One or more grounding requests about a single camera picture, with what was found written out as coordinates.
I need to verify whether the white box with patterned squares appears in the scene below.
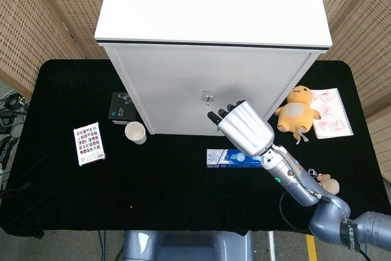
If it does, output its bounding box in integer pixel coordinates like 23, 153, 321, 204
73, 122, 107, 167

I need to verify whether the yellow plush toy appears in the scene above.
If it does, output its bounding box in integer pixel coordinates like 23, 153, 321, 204
274, 85, 322, 145

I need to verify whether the blue cable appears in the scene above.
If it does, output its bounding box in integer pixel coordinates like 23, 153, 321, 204
97, 230, 107, 261

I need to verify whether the white cabinet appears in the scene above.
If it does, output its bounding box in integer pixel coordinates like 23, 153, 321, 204
93, 0, 333, 139

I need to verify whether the black product box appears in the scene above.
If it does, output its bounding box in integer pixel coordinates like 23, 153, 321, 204
108, 91, 137, 125

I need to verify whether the cabinet lock with key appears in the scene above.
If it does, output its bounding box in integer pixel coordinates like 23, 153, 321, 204
201, 90, 215, 107

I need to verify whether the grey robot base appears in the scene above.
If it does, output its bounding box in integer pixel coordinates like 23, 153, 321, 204
117, 229, 256, 261

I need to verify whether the white table leg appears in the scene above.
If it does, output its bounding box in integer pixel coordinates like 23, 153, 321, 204
268, 231, 277, 261

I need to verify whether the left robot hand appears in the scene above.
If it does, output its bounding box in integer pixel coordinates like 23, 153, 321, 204
0, 137, 19, 182

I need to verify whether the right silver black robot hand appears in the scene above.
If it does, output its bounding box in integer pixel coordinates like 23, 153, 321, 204
207, 99, 275, 156

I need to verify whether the white paper cup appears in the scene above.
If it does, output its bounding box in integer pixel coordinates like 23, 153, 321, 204
124, 121, 147, 145

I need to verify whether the spiral notebook with red drawings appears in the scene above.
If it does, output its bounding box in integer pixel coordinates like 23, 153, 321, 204
310, 87, 356, 140

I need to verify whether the bundle of floor cables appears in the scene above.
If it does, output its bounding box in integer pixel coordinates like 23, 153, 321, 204
0, 89, 30, 139

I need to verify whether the yellow floor tape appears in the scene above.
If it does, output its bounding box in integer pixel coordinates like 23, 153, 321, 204
306, 235, 319, 261

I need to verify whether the black tablecloth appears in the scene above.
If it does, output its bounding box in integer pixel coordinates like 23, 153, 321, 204
0, 59, 386, 241

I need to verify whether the small brown bear keychain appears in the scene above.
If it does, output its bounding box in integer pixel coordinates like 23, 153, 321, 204
307, 168, 341, 195

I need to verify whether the woven rattan screen panel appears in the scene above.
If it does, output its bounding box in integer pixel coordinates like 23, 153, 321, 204
314, 0, 391, 183
0, 0, 112, 100

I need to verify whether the blue white toothpaste box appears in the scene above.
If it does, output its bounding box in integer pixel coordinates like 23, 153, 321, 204
206, 149, 265, 169

